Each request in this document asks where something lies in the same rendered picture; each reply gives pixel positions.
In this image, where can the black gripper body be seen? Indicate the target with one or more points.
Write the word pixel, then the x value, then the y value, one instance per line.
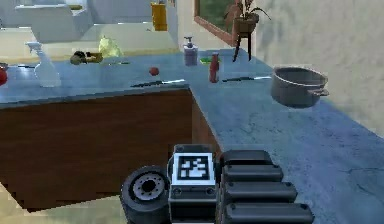
pixel 146 196

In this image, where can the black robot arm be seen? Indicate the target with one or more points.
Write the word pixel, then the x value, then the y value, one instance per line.
pixel 243 186

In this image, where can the red apple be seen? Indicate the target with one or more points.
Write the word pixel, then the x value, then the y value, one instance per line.
pixel 154 71

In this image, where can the black plant stand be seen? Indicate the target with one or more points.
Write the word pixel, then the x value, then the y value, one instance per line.
pixel 242 46

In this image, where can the brown blue kitchen counter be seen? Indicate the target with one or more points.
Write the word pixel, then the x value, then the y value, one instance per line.
pixel 233 126

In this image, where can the red sauce bottle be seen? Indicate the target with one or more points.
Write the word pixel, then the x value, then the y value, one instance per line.
pixel 214 68

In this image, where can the green flat object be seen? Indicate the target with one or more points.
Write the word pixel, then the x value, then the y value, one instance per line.
pixel 206 60

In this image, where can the grey soap dispenser bottle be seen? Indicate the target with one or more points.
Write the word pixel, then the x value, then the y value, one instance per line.
pixel 190 53

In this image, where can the dark green brown food lump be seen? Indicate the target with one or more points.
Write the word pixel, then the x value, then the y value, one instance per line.
pixel 83 58

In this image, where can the clear spray bottle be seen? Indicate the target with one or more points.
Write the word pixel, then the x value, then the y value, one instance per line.
pixel 46 71

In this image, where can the grey cooking pot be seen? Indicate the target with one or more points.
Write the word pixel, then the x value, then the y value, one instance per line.
pixel 295 87

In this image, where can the red round object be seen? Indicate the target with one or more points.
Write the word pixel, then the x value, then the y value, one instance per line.
pixel 2 75

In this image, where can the brown framed window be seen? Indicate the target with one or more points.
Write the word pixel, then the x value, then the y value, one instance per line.
pixel 213 16

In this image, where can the white sofa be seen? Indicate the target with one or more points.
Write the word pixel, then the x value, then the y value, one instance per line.
pixel 53 21

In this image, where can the potted house plant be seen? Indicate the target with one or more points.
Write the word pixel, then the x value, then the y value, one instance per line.
pixel 246 20

